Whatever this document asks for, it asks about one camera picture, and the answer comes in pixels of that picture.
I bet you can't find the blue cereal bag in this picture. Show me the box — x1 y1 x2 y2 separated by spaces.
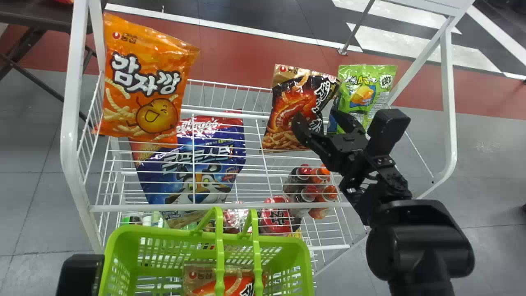
135 116 247 219

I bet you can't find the red and white noodle cup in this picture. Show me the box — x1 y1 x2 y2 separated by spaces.
223 201 251 234

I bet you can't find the white wire rack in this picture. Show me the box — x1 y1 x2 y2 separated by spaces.
60 0 475 281

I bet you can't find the black and red snack packet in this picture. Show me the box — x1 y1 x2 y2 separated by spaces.
261 63 342 154

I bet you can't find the orange snack packet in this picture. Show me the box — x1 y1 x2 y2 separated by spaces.
92 13 201 149

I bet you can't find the green snack packet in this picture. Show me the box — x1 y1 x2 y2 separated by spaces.
327 63 398 134

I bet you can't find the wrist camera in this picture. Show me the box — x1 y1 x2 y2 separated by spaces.
367 108 412 157
55 254 106 296

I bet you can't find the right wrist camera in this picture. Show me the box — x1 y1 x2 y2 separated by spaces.
367 108 412 157

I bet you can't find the dark side table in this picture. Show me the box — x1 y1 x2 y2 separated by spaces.
0 0 108 125

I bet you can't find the green basket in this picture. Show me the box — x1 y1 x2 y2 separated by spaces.
98 206 315 296

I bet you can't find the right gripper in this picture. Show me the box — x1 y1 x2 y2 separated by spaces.
291 107 370 174

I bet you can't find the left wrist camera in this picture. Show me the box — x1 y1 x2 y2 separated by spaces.
55 254 106 296

